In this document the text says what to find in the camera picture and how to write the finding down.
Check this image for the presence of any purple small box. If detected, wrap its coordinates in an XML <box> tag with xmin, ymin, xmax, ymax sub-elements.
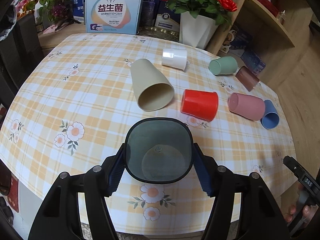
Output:
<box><xmin>241</xmin><ymin>50</ymin><xmax>266</xmax><ymax>76</ymax></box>

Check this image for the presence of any clear perfume bottle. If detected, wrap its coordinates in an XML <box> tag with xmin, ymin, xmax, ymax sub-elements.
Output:
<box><xmin>276</xmin><ymin>10</ymin><xmax>286</xmax><ymax>25</ymax></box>

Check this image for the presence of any wooden shelf unit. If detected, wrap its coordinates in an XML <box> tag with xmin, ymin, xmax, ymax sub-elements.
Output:
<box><xmin>206</xmin><ymin>0</ymin><xmax>318</xmax><ymax>88</ymax></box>

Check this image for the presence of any person's right hand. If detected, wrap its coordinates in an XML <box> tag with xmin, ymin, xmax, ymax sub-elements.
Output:
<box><xmin>283</xmin><ymin>182</ymin><xmax>318</xmax><ymax>228</ymax></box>

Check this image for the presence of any white plastic cup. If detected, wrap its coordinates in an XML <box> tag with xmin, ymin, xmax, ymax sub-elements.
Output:
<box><xmin>162</xmin><ymin>49</ymin><xmax>188</xmax><ymax>71</ymax></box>

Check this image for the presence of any red plastic cup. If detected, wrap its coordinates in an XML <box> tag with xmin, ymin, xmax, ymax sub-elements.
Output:
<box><xmin>180</xmin><ymin>89</ymin><xmax>219</xmax><ymax>121</ymax></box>

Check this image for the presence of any beige plastic cup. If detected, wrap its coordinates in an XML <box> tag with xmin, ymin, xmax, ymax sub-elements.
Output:
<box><xmin>130</xmin><ymin>59</ymin><xmax>175</xmax><ymax>112</ymax></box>

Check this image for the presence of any white flower pot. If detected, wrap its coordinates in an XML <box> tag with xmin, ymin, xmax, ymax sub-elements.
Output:
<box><xmin>179</xmin><ymin>12</ymin><xmax>218</xmax><ymax>49</ymax></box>

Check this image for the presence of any probiotic product box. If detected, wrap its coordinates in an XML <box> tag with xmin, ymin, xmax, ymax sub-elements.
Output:
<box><xmin>84</xmin><ymin>0</ymin><xmax>143</xmax><ymax>35</ymax></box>

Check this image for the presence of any green plastic cup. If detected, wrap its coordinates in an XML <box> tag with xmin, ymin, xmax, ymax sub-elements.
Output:
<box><xmin>209</xmin><ymin>56</ymin><xmax>238</xmax><ymax>75</ymax></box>

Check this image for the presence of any dark teal square cup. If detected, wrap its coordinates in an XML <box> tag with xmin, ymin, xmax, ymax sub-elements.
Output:
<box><xmin>124</xmin><ymin>118</ymin><xmax>194</xmax><ymax>184</ymax></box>

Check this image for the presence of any pink blossom branch arrangement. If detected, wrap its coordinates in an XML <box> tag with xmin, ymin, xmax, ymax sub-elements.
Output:
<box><xmin>13</xmin><ymin>0</ymin><xmax>72</xmax><ymax>23</ymax></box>

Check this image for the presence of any brown translucent cup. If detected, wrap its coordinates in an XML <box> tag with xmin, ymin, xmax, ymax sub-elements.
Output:
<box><xmin>235</xmin><ymin>66</ymin><xmax>260</xmax><ymax>92</ymax></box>

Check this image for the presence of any blue plastic cup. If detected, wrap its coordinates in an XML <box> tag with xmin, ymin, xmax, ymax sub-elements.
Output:
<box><xmin>260</xmin><ymin>100</ymin><xmax>279</xmax><ymax>129</ymax></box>

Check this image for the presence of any glass tray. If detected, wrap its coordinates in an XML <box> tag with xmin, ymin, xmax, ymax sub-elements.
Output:
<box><xmin>138</xmin><ymin>27</ymin><xmax>179</xmax><ymax>42</ymax></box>

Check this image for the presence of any black cookie box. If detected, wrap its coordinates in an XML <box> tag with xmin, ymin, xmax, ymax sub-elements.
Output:
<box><xmin>220</xmin><ymin>25</ymin><xmax>248</xmax><ymax>54</ymax></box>

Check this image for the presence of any pink plastic cup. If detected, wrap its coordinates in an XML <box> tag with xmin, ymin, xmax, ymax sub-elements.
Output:
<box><xmin>228</xmin><ymin>93</ymin><xmax>265</xmax><ymax>121</ymax></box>

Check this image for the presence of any yellow plaid floral tablecloth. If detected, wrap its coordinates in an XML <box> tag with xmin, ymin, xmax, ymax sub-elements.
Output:
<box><xmin>1</xmin><ymin>34</ymin><xmax>296</xmax><ymax>231</ymax></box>

